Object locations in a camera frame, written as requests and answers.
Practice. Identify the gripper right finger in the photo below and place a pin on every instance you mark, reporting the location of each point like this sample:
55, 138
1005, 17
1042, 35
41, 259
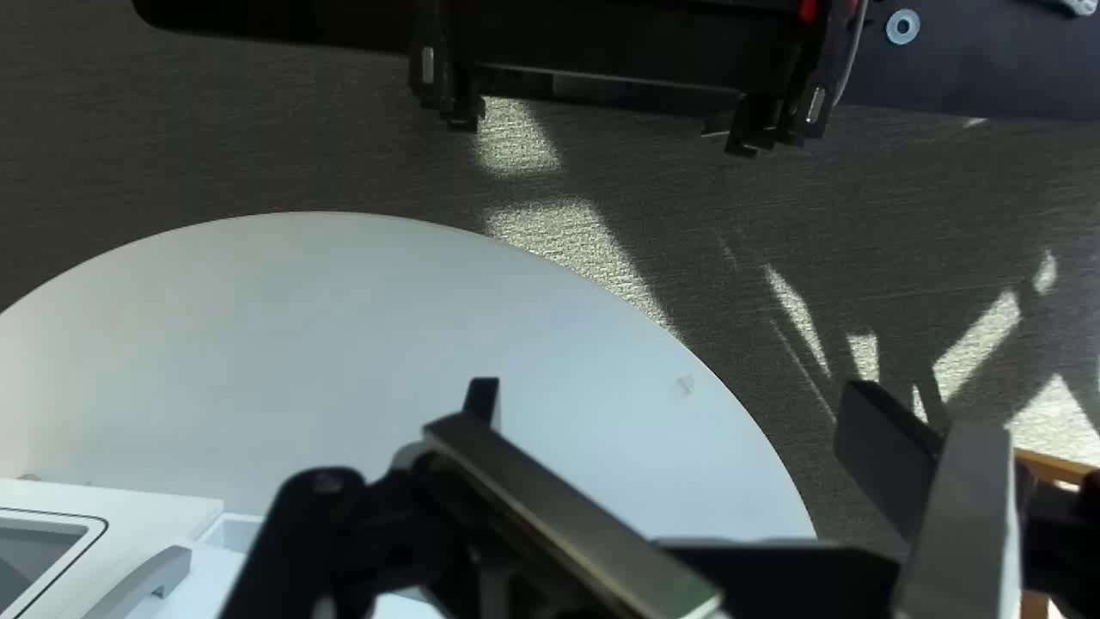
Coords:
947, 496

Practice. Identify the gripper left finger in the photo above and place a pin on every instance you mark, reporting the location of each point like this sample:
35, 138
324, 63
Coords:
538, 549

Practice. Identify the white round table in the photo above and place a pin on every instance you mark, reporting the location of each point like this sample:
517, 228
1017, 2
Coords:
230, 356

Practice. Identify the white toy kitchen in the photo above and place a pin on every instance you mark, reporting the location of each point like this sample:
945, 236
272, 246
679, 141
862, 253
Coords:
85, 552

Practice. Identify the black equipment frame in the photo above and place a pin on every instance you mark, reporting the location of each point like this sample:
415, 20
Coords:
759, 74

